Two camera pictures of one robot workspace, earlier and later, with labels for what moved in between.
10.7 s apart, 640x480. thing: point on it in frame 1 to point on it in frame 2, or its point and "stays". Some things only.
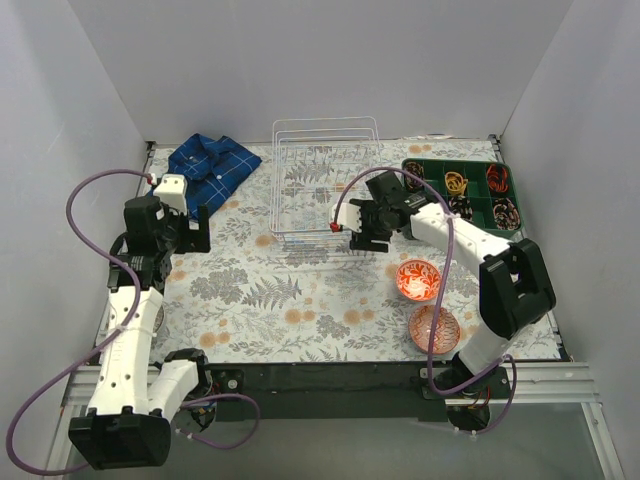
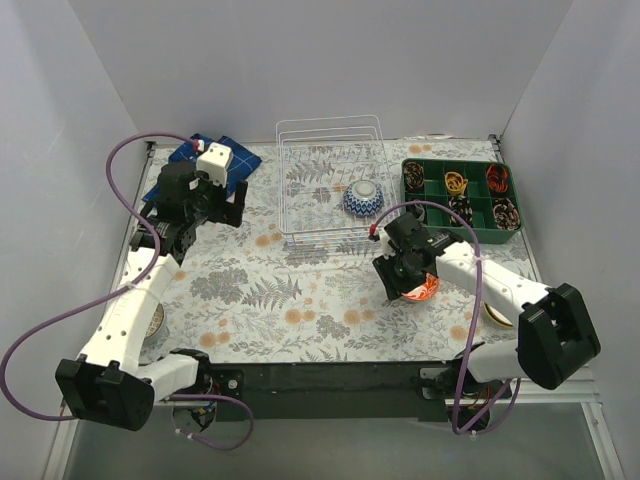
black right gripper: x=368 y=232 to x=388 y=276
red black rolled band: x=497 y=178 stays
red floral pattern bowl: x=418 y=280 stays
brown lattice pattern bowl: x=158 y=319 stays
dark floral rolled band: x=415 y=169 stays
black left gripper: x=195 y=236 to x=226 y=201
